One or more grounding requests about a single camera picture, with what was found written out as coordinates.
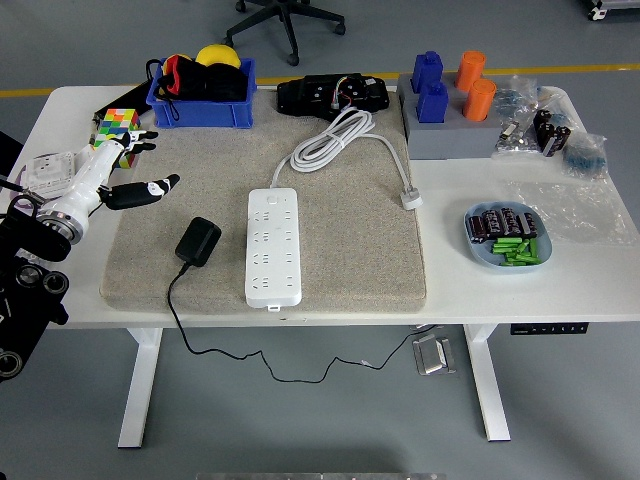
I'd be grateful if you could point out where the light blue plate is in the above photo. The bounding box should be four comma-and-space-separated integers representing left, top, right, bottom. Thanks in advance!
463, 200, 553, 275

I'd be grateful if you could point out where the blue plastic bin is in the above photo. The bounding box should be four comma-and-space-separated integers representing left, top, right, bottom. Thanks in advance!
145, 57, 258, 130

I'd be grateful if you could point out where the bag of small blue parts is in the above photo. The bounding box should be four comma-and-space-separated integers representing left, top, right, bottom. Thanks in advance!
494, 74, 540, 121

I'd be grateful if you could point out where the black table control panel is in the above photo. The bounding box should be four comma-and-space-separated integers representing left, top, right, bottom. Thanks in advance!
509, 323, 590, 336

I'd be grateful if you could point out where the orange cylinder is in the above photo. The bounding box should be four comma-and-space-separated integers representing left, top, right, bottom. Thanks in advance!
462, 78, 498, 122
453, 50, 488, 91

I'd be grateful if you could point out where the white wall socket panel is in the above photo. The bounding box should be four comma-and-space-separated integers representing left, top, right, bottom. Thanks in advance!
22, 149, 84, 199

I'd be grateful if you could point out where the blue square block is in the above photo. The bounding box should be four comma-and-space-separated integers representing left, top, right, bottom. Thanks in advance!
416, 80, 450, 124
410, 50, 445, 94

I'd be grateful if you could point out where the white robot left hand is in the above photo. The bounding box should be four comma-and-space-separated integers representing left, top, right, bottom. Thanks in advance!
47, 128, 181, 216

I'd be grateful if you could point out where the black plug adapter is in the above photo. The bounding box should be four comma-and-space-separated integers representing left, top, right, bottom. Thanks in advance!
173, 216, 222, 268

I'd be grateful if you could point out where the purple tray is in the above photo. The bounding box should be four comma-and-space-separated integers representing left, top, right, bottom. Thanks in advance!
8, 154, 56, 216

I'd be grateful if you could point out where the grey-brown mat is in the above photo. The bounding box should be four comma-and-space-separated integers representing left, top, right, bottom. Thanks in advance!
99, 87, 429, 316

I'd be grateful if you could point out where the long black box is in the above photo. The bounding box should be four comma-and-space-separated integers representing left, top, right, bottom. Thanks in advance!
92, 82, 151, 134

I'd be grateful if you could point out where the black office chair base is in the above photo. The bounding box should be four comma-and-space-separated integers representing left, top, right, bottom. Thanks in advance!
222, 0, 347, 67

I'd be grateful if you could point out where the bag of black capacitors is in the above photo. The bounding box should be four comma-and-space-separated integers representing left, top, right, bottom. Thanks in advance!
532, 108, 573, 159

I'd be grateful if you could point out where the large yellow ball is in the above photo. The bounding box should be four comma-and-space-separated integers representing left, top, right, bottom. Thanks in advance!
194, 43, 242, 69

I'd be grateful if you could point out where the black bag with red trim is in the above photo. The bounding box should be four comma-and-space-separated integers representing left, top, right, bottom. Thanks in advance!
145, 54, 250, 121

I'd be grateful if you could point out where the black electronic device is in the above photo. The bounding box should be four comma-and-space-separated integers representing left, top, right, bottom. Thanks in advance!
276, 72, 390, 121

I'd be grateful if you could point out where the thin black adapter cord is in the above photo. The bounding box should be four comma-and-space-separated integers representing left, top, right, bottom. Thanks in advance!
166, 262, 444, 385

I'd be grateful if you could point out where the white cart frame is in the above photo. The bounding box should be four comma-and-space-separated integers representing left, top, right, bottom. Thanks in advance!
582, 0, 640, 22

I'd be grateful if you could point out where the grey block holder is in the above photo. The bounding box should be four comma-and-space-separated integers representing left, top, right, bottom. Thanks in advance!
397, 72, 504, 162

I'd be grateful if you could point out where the white power strip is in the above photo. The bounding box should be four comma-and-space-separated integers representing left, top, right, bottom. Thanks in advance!
244, 187, 303, 311

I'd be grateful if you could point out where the empty clear plastic bag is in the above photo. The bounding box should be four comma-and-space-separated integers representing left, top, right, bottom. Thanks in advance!
507, 179, 639, 246

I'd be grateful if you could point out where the colourful puzzle cube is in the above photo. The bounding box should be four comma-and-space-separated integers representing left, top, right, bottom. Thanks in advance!
89, 107, 143, 170

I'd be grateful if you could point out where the bag of blue components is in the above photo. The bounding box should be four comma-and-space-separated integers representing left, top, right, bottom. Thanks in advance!
559, 132, 611, 182

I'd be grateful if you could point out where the bag of silver parts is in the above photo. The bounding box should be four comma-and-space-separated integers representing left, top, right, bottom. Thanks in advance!
492, 117, 544, 161

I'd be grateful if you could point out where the silver foot pedal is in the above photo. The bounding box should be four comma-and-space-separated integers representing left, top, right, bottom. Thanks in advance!
411, 335, 457, 376

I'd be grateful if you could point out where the white table leg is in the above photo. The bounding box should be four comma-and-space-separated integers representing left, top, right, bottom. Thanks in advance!
117, 327, 164, 449
462, 324, 512, 444

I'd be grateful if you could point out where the white power cord with plug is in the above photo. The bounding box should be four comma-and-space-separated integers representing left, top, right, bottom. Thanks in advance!
271, 108, 424, 211

